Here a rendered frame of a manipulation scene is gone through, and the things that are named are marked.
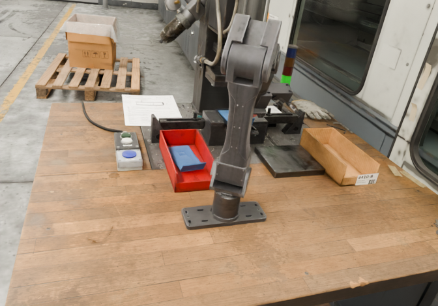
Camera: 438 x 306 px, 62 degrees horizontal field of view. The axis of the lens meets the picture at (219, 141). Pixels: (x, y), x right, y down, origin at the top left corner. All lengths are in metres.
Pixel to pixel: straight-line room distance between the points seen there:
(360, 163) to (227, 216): 0.53
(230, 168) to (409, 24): 0.94
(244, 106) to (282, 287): 0.36
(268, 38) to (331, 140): 0.70
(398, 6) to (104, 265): 1.32
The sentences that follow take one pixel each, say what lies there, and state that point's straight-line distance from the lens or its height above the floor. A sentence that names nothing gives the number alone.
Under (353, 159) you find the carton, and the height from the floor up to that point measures 0.92.
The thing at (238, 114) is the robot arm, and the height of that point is 1.18.
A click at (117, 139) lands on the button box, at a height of 0.93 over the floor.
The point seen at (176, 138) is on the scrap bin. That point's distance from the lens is 1.15.
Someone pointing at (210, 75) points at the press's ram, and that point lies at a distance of 1.14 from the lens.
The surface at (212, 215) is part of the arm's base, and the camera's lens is 0.88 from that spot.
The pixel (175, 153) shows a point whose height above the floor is 0.91.
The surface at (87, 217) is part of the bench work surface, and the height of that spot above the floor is 0.90.
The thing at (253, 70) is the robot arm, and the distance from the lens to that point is 0.69.
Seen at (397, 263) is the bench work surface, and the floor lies 0.90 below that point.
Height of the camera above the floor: 1.45
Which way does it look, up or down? 27 degrees down
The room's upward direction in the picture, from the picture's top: 8 degrees clockwise
